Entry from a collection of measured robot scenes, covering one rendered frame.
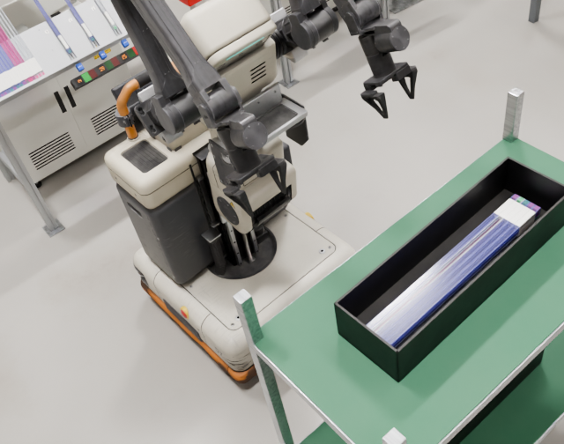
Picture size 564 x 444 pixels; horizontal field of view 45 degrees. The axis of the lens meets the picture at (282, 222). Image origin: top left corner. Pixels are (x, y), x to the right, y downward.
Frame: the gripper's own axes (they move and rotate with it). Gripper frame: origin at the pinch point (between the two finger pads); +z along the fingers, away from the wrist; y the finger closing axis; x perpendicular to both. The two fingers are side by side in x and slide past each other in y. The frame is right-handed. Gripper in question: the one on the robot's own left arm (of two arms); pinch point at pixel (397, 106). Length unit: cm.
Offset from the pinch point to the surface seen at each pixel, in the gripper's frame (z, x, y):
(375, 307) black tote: 27, -19, -41
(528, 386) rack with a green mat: 90, -10, -2
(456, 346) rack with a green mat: 36, -35, -37
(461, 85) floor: 65, 122, 138
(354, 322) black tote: 20, -27, -51
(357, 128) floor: 57, 139, 81
